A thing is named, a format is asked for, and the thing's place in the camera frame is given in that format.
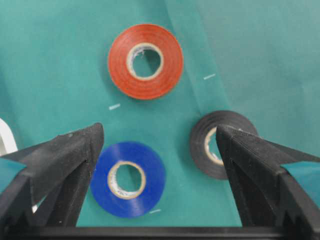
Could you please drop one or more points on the white plastic case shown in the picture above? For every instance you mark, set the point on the white plastic case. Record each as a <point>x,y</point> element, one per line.
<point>7,141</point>

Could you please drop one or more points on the red tape roll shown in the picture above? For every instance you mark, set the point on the red tape roll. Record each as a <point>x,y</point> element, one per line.
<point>145,61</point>

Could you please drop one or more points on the black tape roll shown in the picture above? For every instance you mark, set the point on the black tape roll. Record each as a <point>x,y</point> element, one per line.
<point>201,134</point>

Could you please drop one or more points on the blue tape roll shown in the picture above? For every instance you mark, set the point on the blue tape roll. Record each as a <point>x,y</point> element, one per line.
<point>114,199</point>

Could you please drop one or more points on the green table cloth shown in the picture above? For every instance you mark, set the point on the green table cloth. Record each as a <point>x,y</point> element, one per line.
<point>259,58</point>

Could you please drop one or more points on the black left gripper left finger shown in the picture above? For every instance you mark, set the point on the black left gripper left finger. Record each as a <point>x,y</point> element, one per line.
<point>51,188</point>

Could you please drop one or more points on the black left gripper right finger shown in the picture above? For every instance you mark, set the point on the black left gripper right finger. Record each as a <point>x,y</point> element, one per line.
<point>265,193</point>

